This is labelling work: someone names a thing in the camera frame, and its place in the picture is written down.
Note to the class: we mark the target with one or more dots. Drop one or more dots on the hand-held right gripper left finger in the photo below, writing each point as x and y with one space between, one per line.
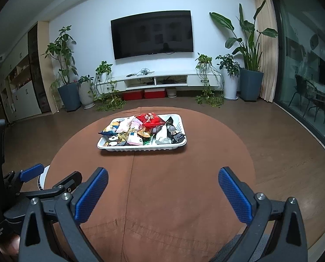
91 193

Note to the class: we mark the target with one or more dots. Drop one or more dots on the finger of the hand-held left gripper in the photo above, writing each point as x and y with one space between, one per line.
31 173
67 182

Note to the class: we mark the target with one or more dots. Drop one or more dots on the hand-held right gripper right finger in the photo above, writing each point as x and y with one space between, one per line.
234 193

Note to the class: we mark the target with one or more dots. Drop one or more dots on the panda print chips packet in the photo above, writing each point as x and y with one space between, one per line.
114 141

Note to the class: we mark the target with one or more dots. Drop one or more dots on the golden snack packet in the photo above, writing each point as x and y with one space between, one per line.
123 136

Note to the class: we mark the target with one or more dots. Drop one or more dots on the blue snack packet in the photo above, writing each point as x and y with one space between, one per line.
110 129

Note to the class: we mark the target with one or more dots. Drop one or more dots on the white plastic tray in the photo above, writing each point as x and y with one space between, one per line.
140 148

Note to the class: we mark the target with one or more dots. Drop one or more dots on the pink cartoon snack packet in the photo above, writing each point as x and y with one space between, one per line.
135 140

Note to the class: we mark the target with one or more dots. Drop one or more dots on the plain white pink packet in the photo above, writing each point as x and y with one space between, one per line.
125 125

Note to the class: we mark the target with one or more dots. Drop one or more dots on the green snack packet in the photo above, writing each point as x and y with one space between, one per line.
148 142

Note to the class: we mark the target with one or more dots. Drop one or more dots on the black snack packet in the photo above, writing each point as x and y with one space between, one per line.
174 133

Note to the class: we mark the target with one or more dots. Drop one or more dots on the red chocolate ball packet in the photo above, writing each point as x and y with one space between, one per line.
148 118

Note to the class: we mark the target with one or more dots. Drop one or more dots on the leafy tree in blue-grey pot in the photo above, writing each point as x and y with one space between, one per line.
69 97

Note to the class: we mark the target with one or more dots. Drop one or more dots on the small plant ribbed white pot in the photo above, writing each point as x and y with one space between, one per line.
86 95

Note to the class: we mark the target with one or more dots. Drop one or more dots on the bushy plant tall white pot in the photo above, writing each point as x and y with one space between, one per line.
230 87

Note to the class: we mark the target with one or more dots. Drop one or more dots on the large-leaf plant blue-grey pot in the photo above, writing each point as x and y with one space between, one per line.
251 84

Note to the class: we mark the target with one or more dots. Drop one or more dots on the white television cabinet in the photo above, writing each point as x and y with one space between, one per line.
200 80

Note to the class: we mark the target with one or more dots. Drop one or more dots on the red storage box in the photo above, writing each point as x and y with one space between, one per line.
155 94

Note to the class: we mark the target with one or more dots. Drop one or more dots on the trailing pothos plant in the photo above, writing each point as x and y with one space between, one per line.
204 60
103 69

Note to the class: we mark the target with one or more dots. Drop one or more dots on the small grey pot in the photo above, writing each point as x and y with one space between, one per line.
171 92

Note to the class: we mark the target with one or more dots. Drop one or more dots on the black patio chair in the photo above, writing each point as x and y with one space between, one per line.
301 84

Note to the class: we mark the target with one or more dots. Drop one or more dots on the glass sliding door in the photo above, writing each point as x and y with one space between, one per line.
301 46

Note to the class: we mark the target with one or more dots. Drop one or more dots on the beige curtain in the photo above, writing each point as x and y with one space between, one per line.
268 13

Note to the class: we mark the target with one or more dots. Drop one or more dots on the wall-mounted black television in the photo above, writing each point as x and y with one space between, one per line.
151 32

